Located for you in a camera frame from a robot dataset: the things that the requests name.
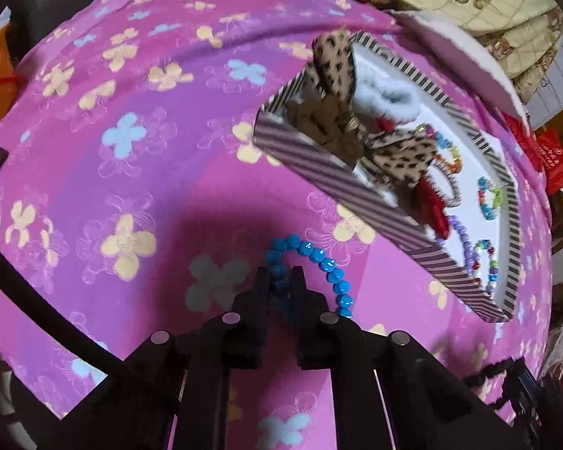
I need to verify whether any leopard print bow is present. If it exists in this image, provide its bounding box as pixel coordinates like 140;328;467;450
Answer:
286;33;439;189

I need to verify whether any multicoloured bead bracelet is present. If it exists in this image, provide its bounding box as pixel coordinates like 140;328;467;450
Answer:
477;177;504;220
474;239;503;294

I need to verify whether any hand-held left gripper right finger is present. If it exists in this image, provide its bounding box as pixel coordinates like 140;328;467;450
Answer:
291;265;517;450

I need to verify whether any red bow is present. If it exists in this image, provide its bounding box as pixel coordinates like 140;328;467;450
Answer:
375;117;451;241

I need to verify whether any striped jewelry box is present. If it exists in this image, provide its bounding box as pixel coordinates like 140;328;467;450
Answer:
252;32;519;323

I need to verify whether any blue bead bracelet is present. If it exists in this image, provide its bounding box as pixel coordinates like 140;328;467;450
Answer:
265;235;355;320

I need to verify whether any red cloth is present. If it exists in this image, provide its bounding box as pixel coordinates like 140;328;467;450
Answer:
502;112;545;170

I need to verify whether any beige floral quilt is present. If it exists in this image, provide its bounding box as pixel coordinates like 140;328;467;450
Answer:
338;0;563;100

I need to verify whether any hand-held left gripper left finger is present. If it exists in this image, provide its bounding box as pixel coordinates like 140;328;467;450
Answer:
66;266;271;450

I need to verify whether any purple bead bracelet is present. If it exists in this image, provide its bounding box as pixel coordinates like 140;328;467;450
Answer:
448;216;482;273

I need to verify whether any pink floral blanket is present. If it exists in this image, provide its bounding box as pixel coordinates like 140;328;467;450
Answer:
0;0;554;450

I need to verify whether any orange crystal bead bracelet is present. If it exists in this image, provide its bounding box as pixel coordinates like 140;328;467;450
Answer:
415;123;464;174

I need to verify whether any black cable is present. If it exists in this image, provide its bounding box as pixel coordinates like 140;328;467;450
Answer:
0;234;123;377

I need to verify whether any white fluffy headband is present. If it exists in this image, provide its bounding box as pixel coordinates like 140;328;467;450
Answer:
354;72;423;125

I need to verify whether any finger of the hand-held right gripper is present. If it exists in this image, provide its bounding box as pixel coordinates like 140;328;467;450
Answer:
464;357;517;387

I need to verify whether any sparkly hair tie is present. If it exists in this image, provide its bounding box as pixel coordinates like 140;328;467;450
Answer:
425;157;463;209

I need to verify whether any red bag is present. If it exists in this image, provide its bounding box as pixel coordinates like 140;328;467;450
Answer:
537;129;563;193

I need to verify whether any white box lid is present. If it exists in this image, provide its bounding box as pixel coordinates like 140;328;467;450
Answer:
394;9;528;120

